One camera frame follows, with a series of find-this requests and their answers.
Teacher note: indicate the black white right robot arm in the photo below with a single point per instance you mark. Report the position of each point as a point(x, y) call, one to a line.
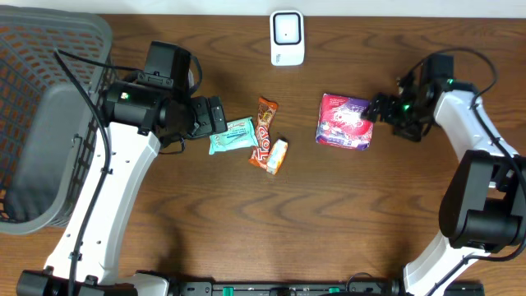
point(482, 214)

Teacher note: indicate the orange white tissue pack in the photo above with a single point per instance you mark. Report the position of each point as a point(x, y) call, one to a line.
point(276, 156)

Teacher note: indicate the red orange chocolate bar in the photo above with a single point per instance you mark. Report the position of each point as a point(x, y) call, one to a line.
point(266, 113)

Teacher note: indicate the mint green wipes pack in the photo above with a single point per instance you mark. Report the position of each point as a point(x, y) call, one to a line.
point(240, 134)

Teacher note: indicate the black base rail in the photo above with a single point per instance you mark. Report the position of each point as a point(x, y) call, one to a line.
point(358, 287)

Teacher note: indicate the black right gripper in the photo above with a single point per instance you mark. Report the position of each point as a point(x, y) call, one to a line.
point(380, 108)

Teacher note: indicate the red purple pad pack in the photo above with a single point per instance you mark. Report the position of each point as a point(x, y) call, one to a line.
point(340, 123)

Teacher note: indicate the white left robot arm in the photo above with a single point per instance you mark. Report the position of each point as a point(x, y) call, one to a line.
point(142, 119)

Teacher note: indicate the dark grey plastic basket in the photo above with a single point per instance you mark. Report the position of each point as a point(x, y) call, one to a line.
point(48, 133)

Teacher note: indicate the white barcode scanner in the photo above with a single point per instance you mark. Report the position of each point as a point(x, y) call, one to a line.
point(287, 38)

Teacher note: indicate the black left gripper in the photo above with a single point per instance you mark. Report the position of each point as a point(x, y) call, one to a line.
point(212, 116)

